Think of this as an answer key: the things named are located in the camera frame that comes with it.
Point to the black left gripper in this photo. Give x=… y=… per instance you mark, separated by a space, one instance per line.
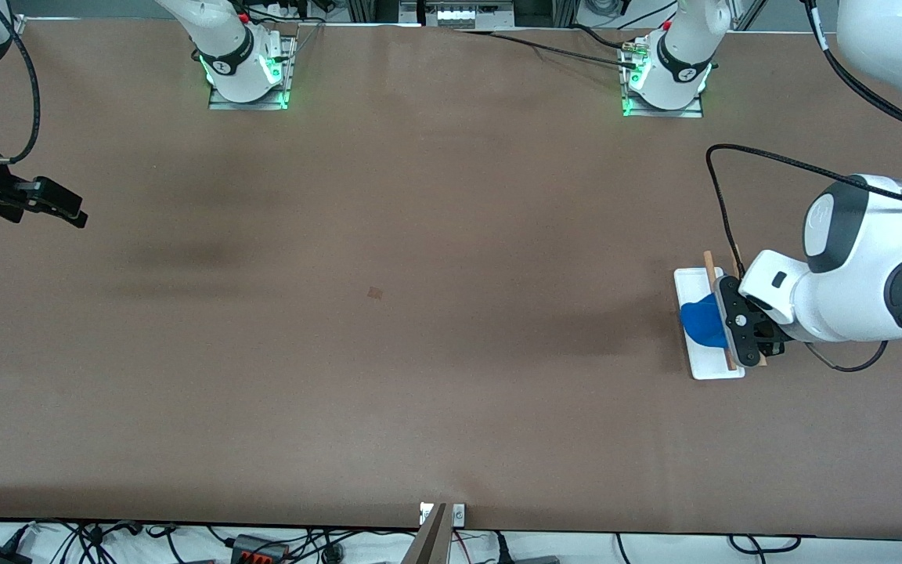
x=777 y=337

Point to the blue towel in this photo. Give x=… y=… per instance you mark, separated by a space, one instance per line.
x=701 y=321

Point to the white rack with wooden rods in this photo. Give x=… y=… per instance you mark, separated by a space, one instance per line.
x=709 y=364

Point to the black plug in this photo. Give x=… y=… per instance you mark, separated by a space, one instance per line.
x=504 y=548

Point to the black box with orange connectors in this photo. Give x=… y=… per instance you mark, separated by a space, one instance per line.
x=255 y=548

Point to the white power strip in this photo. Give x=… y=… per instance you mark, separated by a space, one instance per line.
x=467 y=14

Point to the aluminium table corner bracket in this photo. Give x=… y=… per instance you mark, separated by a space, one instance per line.
x=17 y=27

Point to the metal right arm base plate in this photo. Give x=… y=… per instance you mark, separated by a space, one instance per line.
x=263 y=104

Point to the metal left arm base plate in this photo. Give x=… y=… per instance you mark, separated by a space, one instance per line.
x=686 y=112

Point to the white metal bracket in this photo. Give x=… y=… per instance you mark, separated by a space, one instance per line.
x=459 y=515

